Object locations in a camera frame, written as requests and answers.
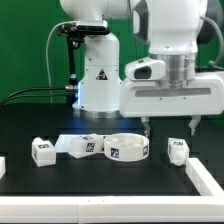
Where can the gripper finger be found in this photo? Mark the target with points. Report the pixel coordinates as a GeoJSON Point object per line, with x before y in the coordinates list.
{"type": "Point", "coordinates": [195, 120]}
{"type": "Point", "coordinates": [145, 123]}

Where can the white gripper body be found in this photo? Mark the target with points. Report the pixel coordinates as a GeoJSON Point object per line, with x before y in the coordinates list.
{"type": "Point", "coordinates": [204, 95]}

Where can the white front rail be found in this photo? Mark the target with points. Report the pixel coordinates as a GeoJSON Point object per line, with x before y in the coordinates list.
{"type": "Point", "coordinates": [111, 209]}

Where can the white paper marker sheet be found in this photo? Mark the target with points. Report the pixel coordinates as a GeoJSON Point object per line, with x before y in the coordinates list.
{"type": "Point", "coordinates": [62, 144]}

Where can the white block left edge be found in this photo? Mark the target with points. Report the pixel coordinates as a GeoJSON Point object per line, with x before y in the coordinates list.
{"type": "Point", "coordinates": [2, 167]}

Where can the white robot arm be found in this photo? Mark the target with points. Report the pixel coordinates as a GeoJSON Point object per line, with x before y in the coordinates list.
{"type": "Point", "coordinates": [166, 82]}

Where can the black camera on stand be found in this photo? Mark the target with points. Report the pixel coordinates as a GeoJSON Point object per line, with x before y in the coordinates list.
{"type": "Point", "coordinates": [76, 32]}

